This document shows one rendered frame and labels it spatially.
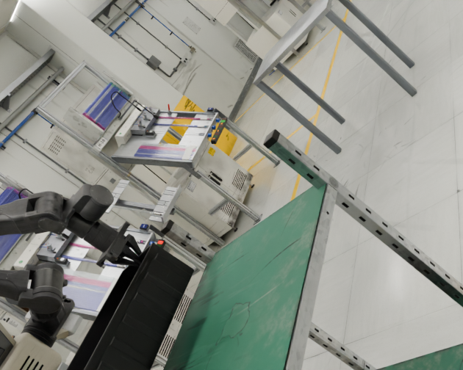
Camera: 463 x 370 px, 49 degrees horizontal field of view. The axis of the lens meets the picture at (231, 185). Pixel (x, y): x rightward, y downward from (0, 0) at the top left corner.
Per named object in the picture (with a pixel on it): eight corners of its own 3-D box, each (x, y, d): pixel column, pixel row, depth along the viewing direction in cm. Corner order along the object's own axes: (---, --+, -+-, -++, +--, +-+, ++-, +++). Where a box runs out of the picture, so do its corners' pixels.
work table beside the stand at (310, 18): (417, 92, 324) (325, 7, 304) (336, 154, 366) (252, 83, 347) (414, 62, 358) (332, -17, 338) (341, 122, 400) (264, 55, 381)
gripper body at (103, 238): (133, 224, 117) (106, 205, 115) (113, 258, 110) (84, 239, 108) (121, 236, 122) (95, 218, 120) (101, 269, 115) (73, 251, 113)
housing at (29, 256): (69, 227, 365) (63, 213, 356) (31, 281, 331) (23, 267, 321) (59, 226, 368) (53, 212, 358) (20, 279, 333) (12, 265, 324)
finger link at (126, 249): (161, 245, 118) (127, 222, 116) (148, 269, 114) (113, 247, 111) (148, 256, 123) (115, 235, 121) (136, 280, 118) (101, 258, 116)
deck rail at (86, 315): (112, 321, 299) (109, 315, 295) (110, 324, 298) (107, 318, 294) (9, 300, 319) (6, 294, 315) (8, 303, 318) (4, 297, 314)
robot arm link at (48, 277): (35, 294, 134) (33, 312, 130) (24, 271, 127) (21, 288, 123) (71, 289, 135) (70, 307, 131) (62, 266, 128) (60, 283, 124)
